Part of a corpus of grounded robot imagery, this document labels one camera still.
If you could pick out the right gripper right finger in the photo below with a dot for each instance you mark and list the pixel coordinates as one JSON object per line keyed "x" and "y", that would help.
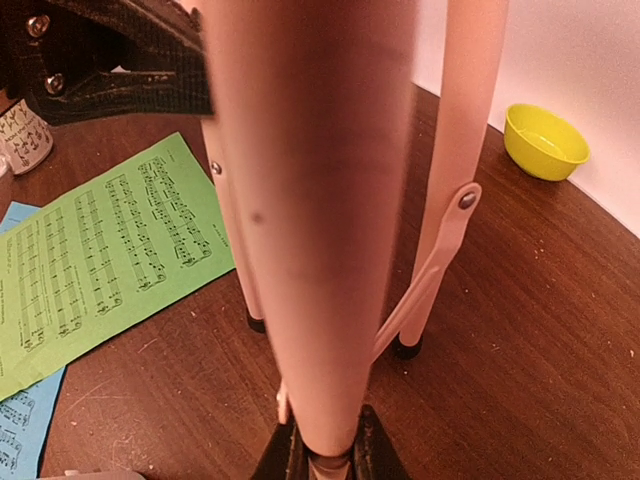
{"x": 371, "y": 457}

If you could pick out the white metronome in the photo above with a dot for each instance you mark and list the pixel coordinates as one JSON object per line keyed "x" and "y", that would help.
{"x": 103, "y": 475}

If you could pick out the white patterned mug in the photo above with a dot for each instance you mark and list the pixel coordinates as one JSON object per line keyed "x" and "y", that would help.
{"x": 26, "y": 140}

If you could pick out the pink folding music stand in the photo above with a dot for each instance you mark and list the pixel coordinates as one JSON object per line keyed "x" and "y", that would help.
{"x": 309, "y": 145}

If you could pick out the blue sheet music paper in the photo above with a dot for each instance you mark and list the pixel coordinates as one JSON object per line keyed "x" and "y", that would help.
{"x": 28, "y": 394}

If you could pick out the yellow-green plastic bowl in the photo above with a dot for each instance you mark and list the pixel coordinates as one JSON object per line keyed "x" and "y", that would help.
{"x": 543, "y": 144}

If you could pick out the green sheet music paper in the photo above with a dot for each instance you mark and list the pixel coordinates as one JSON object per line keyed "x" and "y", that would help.
{"x": 105, "y": 256}

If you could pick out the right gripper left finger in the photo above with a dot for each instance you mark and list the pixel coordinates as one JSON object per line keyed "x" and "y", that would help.
{"x": 74, "y": 61}

